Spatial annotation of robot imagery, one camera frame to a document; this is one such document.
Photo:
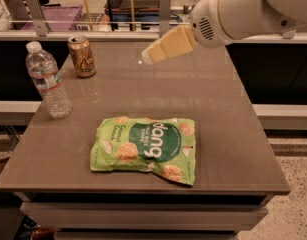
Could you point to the orange soda can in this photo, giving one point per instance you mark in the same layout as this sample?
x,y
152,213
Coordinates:
x,y
81,55

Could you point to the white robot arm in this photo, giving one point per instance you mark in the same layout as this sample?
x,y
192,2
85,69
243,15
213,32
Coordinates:
x,y
282,16

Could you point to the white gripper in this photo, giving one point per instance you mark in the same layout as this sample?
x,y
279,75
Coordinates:
x,y
209,19

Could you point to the orange and blue cart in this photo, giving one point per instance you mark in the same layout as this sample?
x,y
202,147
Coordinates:
x,y
142,10

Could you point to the green rice chips bag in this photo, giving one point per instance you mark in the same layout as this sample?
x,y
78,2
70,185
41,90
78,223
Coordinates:
x,y
165,147

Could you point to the clear plastic water bottle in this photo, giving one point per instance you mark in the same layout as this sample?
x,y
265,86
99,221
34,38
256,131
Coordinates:
x,y
44,72

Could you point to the purple plastic crate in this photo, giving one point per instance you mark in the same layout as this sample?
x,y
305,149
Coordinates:
x,y
62,18

